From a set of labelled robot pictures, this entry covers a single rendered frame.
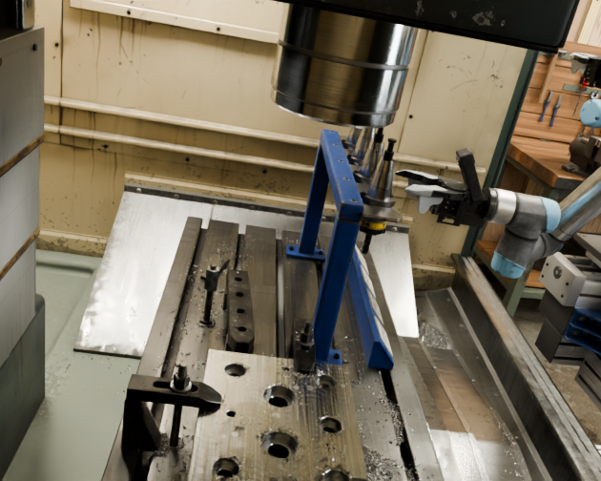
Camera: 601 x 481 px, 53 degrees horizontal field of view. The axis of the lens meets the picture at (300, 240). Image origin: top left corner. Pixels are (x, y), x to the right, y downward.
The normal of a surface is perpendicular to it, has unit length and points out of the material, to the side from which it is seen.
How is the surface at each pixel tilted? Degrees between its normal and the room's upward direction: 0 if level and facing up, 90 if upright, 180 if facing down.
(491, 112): 90
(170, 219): 24
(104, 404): 0
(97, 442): 0
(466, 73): 89
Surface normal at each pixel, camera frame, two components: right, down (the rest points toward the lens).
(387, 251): 0.18, -0.64
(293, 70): -0.68, 0.19
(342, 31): -0.17, 0.39
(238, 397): 0.18, -0.89
